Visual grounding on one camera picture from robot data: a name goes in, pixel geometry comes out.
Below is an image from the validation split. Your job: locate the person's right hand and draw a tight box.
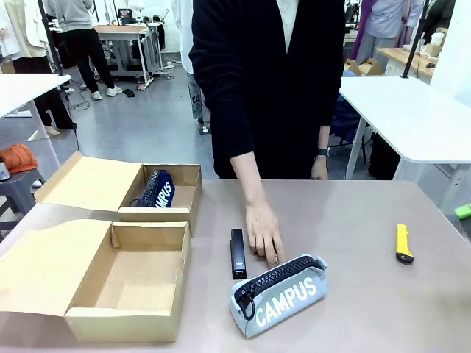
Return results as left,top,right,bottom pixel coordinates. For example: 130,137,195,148
244,199,287,269

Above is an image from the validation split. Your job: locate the person's left hand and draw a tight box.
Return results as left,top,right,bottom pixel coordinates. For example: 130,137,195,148
311,156,329,181

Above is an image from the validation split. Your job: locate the grey Campus pencil case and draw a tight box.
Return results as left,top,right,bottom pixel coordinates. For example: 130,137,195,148
230,253,329,339

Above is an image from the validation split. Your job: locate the person's left forearm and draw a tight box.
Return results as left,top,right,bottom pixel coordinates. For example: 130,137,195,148
318,124,332,150

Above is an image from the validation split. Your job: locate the person's right forearm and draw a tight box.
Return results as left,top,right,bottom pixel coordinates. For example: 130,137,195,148
228,149,268,205

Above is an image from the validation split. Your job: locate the brown cardboard carrier box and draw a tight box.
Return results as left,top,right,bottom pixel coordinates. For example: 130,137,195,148
344,57,386,77

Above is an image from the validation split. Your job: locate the small open cardboard box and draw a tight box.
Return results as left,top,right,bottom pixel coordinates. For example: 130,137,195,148
34,151,203,238

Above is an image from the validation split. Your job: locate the large open cardboard box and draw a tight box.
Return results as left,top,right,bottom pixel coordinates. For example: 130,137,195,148
0,219,192,345

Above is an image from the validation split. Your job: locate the black stapler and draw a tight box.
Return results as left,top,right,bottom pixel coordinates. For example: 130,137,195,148
230,228,248,281

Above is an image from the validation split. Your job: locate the blue chair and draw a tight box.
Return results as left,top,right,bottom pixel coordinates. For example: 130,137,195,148
329,93,372,148

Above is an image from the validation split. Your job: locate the white table with square legs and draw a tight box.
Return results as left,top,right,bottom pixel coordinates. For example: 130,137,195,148
338,76,471,214

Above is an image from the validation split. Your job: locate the navy Campus pencil case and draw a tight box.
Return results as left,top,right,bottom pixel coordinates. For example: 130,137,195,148
129,169,176,209

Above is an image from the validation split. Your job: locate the person in black cardigan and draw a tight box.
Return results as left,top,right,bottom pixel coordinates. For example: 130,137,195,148
188,0,347,181

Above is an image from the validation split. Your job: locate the yellow utility knife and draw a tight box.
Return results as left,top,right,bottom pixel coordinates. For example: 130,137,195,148
395,223,415,265

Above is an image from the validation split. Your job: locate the person in white shirt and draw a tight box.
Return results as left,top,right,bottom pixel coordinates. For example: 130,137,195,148
180,0,213,133

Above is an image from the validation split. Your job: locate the wooden workbench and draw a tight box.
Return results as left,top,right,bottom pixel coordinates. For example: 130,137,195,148
377,46,437,80

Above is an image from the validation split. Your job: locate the black stand pole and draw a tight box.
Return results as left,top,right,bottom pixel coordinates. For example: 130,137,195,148
401,0,433,80

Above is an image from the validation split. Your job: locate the person in lilac clothes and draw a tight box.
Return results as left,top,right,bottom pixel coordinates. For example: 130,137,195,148
351,0,424,65

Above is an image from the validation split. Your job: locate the white jug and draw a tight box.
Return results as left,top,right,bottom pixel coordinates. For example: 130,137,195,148
428,32,447,56

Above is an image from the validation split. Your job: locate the grey plastic stool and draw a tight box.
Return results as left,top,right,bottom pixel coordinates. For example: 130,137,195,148
0,167,47,221

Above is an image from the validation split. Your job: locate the orange cloth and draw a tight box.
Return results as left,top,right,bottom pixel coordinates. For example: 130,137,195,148
0,143,39,174

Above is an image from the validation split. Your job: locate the person in grey hoodie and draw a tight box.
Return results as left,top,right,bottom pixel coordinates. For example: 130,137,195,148
46,0,124,101

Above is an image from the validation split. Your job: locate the white table with round leg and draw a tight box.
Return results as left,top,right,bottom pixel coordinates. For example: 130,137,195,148
0,73,72,174

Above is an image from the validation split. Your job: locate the black tripod pole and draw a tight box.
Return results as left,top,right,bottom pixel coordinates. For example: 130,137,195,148
36,0,67,78

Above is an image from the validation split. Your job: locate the person in beige coat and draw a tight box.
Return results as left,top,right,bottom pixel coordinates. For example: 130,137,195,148
0,0,78,136

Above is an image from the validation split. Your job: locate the black floor cable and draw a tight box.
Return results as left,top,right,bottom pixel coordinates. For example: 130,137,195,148
69,86,92,112

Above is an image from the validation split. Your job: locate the wooden-top desk white frame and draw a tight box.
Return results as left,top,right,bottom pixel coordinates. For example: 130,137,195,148
93,24,155,85

